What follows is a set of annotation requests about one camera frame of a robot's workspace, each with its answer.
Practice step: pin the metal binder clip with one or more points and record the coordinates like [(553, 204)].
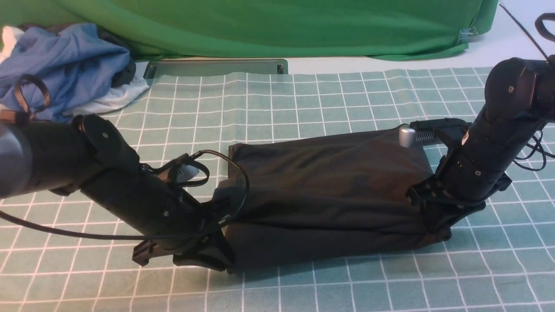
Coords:
[(467, 35)]

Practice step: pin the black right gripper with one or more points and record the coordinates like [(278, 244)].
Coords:
[(472, 170)]

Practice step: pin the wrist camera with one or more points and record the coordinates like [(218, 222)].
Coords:
[(424, 132), (182, 172)]

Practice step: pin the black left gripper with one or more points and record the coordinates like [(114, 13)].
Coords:
[(166, 216)]

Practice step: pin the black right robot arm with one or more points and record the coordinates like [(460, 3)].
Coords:
[(519, 102)]

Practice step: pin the green grid tablecloth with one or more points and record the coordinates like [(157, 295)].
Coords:
[(498, 260)]

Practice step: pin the dark gray long-sleeved shirt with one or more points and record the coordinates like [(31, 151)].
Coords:
[(327, 197)]

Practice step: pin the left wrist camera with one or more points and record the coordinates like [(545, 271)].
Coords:
[(182, 172)]

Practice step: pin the gray metal table slot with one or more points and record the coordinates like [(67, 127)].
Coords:
[(215, 67)]

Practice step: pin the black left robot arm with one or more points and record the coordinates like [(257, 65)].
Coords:
[(90, 155)]

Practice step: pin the green backdrop cloth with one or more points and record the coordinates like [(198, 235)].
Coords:
[(390, 30)]

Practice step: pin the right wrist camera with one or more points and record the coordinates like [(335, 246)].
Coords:
[(424, 132)]

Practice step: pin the blue crumpled shirt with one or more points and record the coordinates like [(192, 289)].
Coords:
[(48, 73)]

